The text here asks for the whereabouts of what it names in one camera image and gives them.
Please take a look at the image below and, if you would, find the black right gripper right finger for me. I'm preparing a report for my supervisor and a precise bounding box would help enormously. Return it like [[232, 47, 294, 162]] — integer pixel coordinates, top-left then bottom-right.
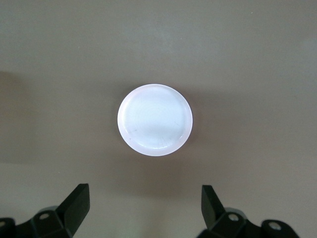
[[198, 184, 301, 238]]

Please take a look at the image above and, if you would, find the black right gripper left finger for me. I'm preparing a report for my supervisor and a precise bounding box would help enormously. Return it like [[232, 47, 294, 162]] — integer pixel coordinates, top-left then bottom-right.
[[0, 182, 90, 238]]

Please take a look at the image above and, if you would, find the pink round plate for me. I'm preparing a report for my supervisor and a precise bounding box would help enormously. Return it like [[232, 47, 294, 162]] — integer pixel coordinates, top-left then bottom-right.
[[117, 83, 194, 157]]

